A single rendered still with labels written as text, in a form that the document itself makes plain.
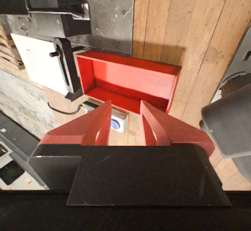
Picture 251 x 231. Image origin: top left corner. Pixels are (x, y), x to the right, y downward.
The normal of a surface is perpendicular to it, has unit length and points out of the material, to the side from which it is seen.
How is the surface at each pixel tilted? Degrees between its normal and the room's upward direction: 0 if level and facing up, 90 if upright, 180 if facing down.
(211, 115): 59
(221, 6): 0
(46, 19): 0
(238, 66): 0
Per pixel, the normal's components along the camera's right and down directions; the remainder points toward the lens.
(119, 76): -0.50, 0.50
